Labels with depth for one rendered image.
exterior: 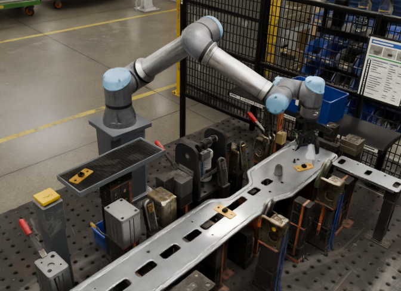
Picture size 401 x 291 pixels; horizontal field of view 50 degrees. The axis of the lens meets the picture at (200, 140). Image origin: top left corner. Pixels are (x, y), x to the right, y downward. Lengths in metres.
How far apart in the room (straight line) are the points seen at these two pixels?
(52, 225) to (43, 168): 2.28
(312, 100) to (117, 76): 0.80
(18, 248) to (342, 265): 1.33
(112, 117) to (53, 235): 0.61
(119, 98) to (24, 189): 1.85
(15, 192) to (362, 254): 2.51
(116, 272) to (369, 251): 1.10
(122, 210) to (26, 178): 2.30
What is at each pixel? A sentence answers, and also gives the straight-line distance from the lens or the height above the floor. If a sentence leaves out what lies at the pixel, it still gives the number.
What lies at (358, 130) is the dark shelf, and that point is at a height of 1.03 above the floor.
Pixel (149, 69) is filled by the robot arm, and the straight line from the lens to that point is 1.88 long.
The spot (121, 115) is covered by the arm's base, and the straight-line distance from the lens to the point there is 1.87.
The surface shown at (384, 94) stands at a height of 1.19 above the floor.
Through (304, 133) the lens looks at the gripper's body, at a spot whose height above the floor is 1.19.
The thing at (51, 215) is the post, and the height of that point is 1.11.
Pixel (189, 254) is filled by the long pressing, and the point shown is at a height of 1.00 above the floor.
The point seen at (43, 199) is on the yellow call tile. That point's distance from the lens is 1.43.
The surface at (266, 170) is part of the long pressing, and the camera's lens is 1.82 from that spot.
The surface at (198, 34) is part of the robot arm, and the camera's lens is 1.61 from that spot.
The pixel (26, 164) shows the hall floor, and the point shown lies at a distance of 3.84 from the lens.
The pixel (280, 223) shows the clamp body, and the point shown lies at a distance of 1.49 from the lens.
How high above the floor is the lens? 2.01
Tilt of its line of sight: 30 degrees down
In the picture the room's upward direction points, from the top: 2 degrees clockwise
